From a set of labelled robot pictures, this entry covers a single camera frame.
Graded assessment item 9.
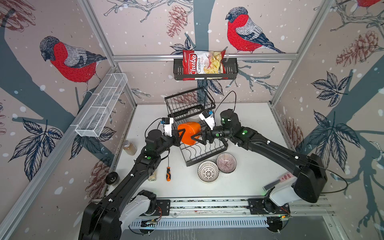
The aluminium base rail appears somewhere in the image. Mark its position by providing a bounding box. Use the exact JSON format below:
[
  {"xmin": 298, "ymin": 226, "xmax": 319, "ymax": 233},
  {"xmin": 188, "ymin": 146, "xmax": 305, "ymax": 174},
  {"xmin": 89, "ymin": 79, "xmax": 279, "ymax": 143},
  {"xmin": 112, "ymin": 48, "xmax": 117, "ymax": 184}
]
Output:
[{"xmin": 128, "ymin": 194, "xmax": 334, "ymax": 230}]

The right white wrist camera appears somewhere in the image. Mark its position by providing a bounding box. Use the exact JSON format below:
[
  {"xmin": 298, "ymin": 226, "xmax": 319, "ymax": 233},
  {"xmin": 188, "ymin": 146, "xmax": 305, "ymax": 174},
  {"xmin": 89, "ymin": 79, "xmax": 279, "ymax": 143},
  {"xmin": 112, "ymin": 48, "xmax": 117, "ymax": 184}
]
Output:
[{"xmin": 199, "ymin": 110, "xmax": 216, "ymax": 130}]

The red cassava chips bag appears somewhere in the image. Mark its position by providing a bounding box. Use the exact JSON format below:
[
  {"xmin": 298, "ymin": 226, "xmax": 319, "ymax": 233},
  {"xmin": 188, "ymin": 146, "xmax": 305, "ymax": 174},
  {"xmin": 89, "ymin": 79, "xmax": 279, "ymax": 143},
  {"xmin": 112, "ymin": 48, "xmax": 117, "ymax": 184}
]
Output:
[{"xmin": 183, "ymin": 50, "xmax": 226, "ymax": 75}]

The black wall basket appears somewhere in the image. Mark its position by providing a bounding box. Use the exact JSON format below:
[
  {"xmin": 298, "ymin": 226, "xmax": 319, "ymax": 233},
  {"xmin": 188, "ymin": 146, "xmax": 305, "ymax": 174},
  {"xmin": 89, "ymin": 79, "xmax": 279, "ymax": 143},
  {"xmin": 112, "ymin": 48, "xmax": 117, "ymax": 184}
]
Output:
[{"xmin": 174, "ymin": 58, "xmax": 239, "ymax": 81}]

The pink handled brush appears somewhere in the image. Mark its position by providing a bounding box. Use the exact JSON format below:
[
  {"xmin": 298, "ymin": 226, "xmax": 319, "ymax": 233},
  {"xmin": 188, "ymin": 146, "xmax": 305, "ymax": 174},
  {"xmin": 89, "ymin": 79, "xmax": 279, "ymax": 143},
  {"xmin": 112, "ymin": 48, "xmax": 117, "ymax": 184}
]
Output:
[{"xmin": 263, "ymin": 172, "xmax": 294, "ymax": 191}]

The glass jar with lid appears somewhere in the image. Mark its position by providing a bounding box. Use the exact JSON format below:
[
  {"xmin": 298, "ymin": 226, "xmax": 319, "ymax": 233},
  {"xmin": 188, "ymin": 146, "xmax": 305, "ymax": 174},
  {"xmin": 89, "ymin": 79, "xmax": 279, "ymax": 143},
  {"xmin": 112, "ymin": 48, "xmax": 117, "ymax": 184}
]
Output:
[{"xmin": 122, "ymin": 140, "xmax": 137, "ymax": 156}]

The white patterned bowl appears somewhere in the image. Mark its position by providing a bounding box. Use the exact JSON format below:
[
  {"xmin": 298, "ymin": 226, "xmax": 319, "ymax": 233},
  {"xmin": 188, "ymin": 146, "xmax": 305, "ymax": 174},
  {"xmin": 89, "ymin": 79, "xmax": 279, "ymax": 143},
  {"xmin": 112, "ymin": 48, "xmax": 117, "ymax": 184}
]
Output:
[{"xmin": 198, "ymin": 161, "xmax": 220, "ymax": 184}]

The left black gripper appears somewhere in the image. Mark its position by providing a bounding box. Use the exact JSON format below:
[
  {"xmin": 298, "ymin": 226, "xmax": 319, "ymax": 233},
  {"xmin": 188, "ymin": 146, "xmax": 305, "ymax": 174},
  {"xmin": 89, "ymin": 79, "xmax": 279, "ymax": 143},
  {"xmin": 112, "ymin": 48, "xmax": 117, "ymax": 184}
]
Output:
[{"xmin": 156, "ymin": 127, "xmax": 186, "ymax": 157}]

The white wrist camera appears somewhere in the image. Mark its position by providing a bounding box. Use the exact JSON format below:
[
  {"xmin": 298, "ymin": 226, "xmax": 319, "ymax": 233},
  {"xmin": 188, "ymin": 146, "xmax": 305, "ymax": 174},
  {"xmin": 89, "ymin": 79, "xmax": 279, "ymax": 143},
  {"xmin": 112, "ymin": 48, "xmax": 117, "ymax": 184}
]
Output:
[
  {"xmin": 199, "ymin": 110, "xmax": 216, "ymax": 130},
  {"xmin": 161, "ymin": 118, "xmax": 174, "ymax": 137}
]

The small clear bottle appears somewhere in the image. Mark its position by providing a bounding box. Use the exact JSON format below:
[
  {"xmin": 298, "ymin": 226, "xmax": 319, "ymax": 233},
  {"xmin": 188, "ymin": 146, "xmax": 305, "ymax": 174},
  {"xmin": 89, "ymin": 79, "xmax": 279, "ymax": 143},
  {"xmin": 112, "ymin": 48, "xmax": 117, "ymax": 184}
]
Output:
[{"xmin": 148, "ymin": 170, "xmax": 158, "ymax": 182}]

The white mesh wall shelf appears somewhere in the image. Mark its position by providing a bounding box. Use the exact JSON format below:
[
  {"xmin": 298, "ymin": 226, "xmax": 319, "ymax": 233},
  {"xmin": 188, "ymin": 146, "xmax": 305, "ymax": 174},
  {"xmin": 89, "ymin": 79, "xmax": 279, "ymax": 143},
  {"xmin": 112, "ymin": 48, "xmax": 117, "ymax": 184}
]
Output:
[{"xmin": 75, "ymin": 73, "xmax": 128, "ymax": 138}]

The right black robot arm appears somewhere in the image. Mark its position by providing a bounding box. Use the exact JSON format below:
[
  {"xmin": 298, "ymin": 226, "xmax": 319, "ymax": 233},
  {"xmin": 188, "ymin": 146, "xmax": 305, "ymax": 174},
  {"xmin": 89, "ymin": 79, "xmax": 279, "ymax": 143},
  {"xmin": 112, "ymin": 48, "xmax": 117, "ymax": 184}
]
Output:
[{"xmin": 191, "ymin": 109, "xmax": 328, "ymax": 206}]

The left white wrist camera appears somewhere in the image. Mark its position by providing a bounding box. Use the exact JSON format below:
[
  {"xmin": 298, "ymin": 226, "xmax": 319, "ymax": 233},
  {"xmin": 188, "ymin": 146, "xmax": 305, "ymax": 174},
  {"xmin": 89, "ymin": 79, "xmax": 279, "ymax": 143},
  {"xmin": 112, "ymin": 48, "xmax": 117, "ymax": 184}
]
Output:
[{"xmin": 161, "ymin": 118, "xmax": 174, "ymax": 137}]

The orange plastic bowl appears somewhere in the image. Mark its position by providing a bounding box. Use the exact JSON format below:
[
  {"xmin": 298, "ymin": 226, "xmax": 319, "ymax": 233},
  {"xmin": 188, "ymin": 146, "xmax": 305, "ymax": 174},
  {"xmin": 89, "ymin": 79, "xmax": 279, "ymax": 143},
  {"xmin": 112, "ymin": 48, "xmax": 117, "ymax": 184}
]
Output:
[{"xmin": 178, "ymin": 122, "xmax": 202, "ymax": 146}]

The orange handled screwdriver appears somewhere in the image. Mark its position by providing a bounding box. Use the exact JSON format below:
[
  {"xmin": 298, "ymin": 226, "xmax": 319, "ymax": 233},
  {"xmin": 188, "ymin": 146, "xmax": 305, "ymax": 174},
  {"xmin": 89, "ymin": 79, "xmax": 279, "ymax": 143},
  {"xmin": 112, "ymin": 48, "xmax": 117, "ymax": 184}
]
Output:
[{"xmin": 166, "ymin": 158, "xmax": 171, "ymax": 182}]

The black wire dish rack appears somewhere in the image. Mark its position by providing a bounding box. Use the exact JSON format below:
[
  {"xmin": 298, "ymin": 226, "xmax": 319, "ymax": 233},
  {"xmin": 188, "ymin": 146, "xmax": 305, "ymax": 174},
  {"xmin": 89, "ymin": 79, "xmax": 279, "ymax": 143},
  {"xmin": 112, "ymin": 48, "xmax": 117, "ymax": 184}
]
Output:
[{"xmin": 165, "ymin": 87, "xmax": 228, "ymax": 167}]

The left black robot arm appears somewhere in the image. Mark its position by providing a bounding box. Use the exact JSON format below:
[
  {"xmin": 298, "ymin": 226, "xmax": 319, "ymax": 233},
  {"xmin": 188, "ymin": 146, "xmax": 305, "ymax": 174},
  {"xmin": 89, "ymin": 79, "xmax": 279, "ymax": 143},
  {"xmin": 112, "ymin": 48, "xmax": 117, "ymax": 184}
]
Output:
[{"xmin": 79, "ymin": 129, "xmax": 185, "ymax": 240}]

